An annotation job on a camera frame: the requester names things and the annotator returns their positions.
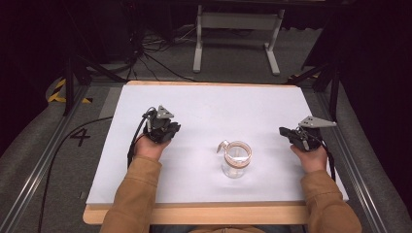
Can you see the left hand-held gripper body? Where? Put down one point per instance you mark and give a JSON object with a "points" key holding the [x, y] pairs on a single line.
{"points": [[159, 124]]}

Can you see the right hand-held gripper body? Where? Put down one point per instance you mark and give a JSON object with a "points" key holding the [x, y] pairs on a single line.
{"points": [[309, 133]]}

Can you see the clear glass jar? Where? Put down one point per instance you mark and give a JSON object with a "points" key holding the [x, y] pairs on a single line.
{"points": [[235, 159]]}

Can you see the person's left hand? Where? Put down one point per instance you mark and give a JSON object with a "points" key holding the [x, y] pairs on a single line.
{"points": [[149, 148]]}

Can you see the person's right hand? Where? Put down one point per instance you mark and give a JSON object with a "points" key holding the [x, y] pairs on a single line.
{"points": [[311, 159]]}

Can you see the white paper sheet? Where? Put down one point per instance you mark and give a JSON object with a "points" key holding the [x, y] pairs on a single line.
{"points": [[213, 129]]}

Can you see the black tripod stand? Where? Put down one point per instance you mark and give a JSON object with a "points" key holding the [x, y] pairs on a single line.
{"points": [[77, 71], [327, 77]]}

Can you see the wooden table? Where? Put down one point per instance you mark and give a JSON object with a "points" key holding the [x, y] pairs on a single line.
{"points": [[207, 213]]}

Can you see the yellow black hazard tape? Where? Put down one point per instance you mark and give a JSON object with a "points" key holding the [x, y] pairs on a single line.
{"points": [[58, 93]]}

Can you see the grey metal stand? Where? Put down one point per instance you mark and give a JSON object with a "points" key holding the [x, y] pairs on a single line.
{"points": [[238, 22]]}

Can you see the aluminium rail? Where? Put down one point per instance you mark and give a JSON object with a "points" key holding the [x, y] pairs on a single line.
{"points": [[356, 181], [35, 168]]}

